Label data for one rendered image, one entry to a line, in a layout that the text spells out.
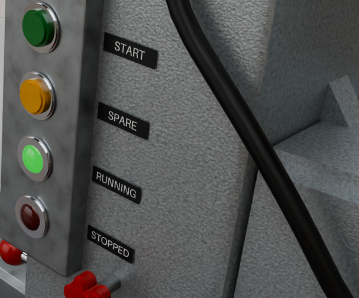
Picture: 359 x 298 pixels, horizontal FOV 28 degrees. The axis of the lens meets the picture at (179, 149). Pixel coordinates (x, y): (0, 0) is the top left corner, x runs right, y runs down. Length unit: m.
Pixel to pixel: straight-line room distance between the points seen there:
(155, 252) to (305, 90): 0.16
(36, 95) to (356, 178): 0.23
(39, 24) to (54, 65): 0.03
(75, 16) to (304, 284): 0.23
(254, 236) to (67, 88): 0.16
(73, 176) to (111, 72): 0.08
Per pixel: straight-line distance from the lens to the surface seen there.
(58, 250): 0.58
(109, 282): 0.56
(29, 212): 0.58
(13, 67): 0.55
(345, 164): 0.46
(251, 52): 0.44
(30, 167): 0.56
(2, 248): 0.71
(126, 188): 0.53
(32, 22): 0.52
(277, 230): 0.47
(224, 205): 0.48
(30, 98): 0.53
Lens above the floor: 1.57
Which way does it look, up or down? 25 degrees down
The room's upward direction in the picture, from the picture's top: 8 degrees clockwise
